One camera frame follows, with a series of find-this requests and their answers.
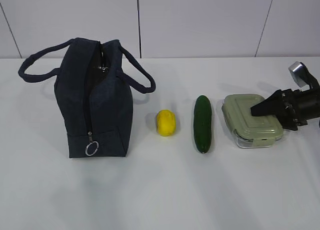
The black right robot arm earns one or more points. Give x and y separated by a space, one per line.
291 108

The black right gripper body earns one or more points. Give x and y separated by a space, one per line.
299 105

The green cucumber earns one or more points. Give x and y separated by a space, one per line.
202 124

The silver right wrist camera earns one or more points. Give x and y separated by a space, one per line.
298 72

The navy blue lunch bag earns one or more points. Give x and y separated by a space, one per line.
93 90

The yellow lemon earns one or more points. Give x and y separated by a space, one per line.
166 123

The green lidded glass container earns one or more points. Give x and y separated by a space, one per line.
249 131

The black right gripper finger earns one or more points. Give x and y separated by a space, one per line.
287 123
273 105

